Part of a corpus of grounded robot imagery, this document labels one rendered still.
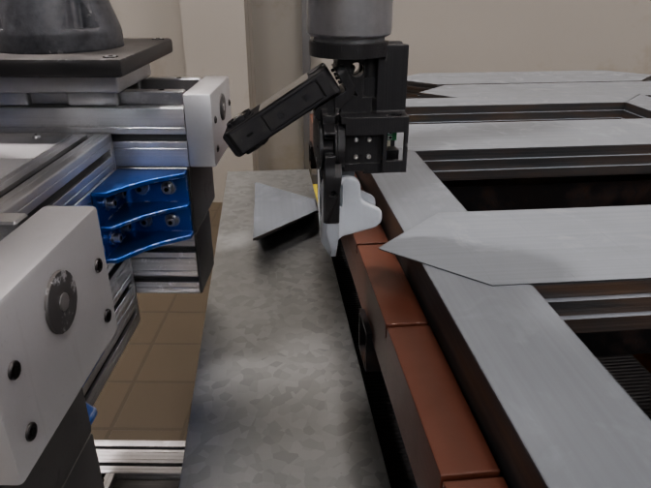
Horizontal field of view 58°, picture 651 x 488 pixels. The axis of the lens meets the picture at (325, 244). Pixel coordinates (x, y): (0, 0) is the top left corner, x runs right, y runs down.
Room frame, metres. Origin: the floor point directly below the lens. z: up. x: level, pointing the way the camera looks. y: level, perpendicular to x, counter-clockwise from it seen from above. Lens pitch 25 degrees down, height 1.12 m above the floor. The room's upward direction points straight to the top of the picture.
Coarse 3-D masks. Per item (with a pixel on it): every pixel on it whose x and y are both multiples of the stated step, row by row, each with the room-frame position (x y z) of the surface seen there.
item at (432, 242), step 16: (432, 224) 0.61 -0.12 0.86; (448, 224) 0.61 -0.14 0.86; (416, 240) 0.56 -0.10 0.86; (432, 240) 0.56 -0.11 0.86; (448, 240) 0.56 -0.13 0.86; (416, 256) 0.53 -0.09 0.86; (432, 256) 0.53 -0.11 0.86; (448, 256) 0.53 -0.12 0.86; (464, 256) 0.53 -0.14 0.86; (464, 272) 0.49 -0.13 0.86; (480, 272) 0.49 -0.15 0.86
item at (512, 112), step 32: (448, 160) 0.92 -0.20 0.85; (480, 160) 0.92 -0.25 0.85; (512, 160) 0.92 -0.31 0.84; (544, 160) 0.93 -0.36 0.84; (576, 160) 0.93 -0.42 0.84; (608, 160) 0.94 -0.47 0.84; (640, 160) 0.95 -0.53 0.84; (384, 224) 0.69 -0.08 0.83; (416, 288) 0.53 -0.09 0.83; (544, 288) 0.47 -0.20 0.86; (576, 288) 0.47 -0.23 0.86; (608, 288) 0.48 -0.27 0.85; (640, 288) 0.48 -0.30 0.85; (448, 320) 0.42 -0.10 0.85; (576, 320) 0.46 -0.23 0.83; (608, 320) 0.46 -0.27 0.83; (640, 320) 0.47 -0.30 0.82; (448, 352) 0.41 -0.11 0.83; (480, 384) 0.34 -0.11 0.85; (480, 416) 0.33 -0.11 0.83; (512, 448) 0.28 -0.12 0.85; (512, 480) 0.27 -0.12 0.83
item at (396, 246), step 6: (390, 240) 0.56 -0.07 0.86; (396, 240) 0.56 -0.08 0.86; (402, 240) 0.56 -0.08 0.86; (384, 246) 0.55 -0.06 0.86; (390, 246) 0.55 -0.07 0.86; (396, 246) 0.55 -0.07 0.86; (402, 246) 0.55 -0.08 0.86; (390, 252) 0.54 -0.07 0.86; (396, 252) 0.54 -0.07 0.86; (402, 252) 0.54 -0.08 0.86; (408, 252) 0.54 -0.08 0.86; (408, 258) 0.52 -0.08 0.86
